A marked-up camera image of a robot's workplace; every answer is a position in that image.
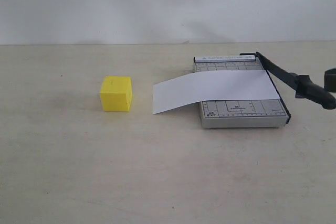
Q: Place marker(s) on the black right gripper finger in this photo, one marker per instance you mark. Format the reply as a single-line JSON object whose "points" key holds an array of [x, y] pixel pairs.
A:
{"points": [[330, 80]]}

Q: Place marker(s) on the black cutter blade arm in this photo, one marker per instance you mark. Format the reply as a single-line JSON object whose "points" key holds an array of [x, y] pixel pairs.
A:
{"points": [[302, 84]]}

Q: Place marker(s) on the white paper sheet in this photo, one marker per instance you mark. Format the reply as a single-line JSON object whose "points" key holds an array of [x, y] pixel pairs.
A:
{"points": [[219, 85]]}

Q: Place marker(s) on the yellow foam cube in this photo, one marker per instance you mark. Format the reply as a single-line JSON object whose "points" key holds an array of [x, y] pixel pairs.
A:
{"points": [[116, 94]]}

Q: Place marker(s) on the grey paper cutter base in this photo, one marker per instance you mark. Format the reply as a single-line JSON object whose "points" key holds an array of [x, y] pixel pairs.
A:
{"points": [[239, 114]]}

